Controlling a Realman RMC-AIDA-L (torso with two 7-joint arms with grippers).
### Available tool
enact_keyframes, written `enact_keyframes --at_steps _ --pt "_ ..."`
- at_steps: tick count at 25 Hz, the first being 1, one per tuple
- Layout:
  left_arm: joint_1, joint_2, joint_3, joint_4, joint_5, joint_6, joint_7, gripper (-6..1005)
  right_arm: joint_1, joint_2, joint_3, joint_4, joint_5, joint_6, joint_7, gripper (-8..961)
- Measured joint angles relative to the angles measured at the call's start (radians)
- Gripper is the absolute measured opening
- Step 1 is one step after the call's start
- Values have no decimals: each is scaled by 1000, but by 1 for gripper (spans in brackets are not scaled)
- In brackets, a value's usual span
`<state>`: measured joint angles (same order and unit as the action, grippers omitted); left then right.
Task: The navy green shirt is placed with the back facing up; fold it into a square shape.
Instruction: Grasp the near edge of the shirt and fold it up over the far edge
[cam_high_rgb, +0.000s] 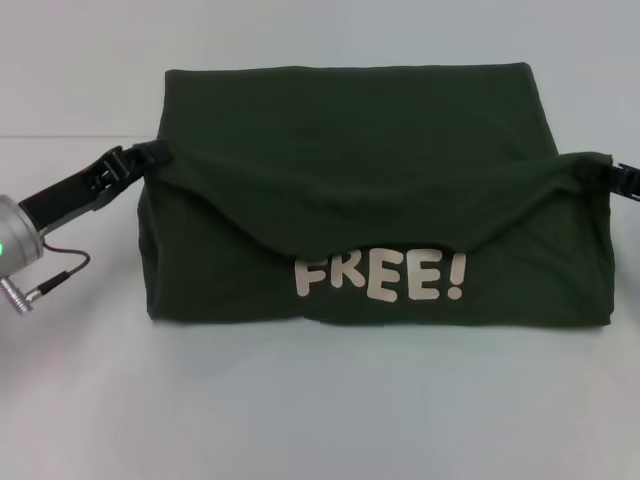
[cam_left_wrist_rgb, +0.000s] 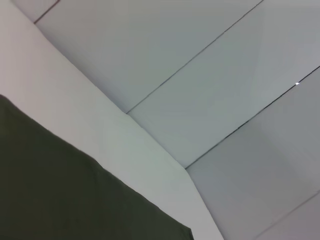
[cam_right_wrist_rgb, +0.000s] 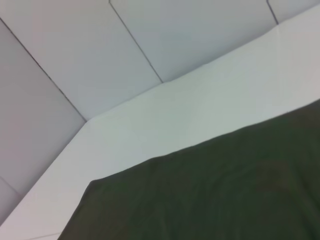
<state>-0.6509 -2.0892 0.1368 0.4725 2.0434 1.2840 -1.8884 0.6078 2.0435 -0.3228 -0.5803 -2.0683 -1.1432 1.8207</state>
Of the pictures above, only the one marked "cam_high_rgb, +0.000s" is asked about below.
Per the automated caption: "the dark green t-shirt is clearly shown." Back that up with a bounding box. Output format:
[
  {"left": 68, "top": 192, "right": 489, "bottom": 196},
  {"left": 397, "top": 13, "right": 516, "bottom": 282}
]
[{"left": 137, "top": 60, "right": 617, "bottom": 331}]

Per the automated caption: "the left gripper dark cable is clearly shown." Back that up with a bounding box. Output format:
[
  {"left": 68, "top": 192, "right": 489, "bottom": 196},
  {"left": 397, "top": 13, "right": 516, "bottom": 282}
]
[{"left": 35, "top": 243, "right": 92, "bottom": 294}]

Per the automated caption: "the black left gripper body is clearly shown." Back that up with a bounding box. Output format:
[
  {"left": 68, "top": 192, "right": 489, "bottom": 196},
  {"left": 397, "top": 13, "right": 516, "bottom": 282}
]
[{"left": 18, "top": 172, "right": 101, "bottom": 227}]

